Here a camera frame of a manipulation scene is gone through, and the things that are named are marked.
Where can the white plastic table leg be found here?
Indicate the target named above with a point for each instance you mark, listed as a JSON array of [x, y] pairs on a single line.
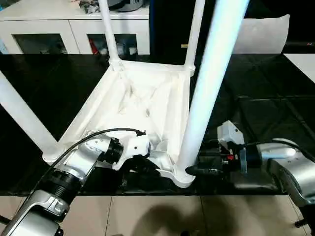
[[211, 73], [22, 108], [194, 34], [109, 32]]

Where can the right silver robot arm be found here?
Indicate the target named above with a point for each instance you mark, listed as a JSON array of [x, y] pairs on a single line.
[[290, 162]]

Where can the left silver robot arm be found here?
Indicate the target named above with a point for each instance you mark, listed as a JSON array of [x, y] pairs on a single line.
[[73, 159]]

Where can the black mat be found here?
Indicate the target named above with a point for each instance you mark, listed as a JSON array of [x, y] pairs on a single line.
[[265, 93]]

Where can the black floor stand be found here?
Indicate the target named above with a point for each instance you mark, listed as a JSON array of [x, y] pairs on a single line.
[[300, 223]]

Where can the white flat board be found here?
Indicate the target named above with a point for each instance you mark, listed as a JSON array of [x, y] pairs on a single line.
[[302, 65]]

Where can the red item behind glass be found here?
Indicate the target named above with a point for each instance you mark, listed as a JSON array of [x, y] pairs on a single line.
[[94, 46]]

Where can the grey cushion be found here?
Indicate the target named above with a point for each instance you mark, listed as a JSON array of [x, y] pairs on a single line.
[[261, 37]]

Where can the black flat monitor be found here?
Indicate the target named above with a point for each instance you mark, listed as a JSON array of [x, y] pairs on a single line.
[[300, 44]]

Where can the grey helmet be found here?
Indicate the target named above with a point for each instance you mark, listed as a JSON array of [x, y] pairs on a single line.
[[128, 4]]

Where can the white cabinet with glass doors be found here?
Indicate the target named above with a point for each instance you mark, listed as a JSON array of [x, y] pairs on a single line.
[[49, 27]]

